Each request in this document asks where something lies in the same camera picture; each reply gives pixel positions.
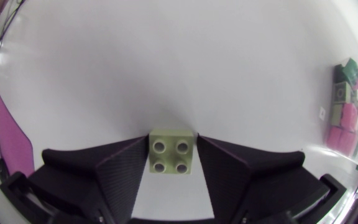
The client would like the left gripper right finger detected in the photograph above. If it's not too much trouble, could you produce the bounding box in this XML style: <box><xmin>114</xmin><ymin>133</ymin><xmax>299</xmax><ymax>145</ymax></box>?
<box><xmin>196</xmin><ymin>133</ymin><xmax>329</xmax><ymax>224</ymax></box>

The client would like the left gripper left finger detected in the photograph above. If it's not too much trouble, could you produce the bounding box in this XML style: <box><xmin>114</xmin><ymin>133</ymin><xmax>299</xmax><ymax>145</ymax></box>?
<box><xmin>28</xmin><ymin>134</ymin><xmax>150</xmax><ymax>224</ymax></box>

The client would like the light green toy brick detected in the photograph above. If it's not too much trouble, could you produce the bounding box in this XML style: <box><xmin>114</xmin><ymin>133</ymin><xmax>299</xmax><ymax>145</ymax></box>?
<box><xmin>149</xmin><ymin>128</ymin><xmax>195</xmax><ymax>175</ymax></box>
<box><xmin>331</xmin><ymin>103</ymin><xmax>344</xmax><ymax>127</ymax></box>

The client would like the pink toy brick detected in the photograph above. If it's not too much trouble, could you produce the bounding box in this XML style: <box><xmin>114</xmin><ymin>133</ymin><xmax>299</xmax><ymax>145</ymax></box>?
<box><xmin>340</xmin><ymin>103</ymin><xmax>358</xmax><ymax>133</ymax></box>
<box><xmin>326</xmin><ymin>125</ymin><xmax>358</xmax><ymax>157</ymax></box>

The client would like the olive green toy brick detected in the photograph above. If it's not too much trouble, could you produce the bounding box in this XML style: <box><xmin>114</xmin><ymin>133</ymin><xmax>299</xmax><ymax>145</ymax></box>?
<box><xmin>332</xmin><ymin>82</ymin><xmax>352</xmax><ymax>105</ymax></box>

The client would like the dark green toy brick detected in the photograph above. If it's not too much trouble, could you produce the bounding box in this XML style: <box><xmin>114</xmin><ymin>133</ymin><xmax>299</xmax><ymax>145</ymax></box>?
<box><xmin>333</xmin><ymin>63</ymin><xmax>349</xmax><ymax>85</ymax></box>

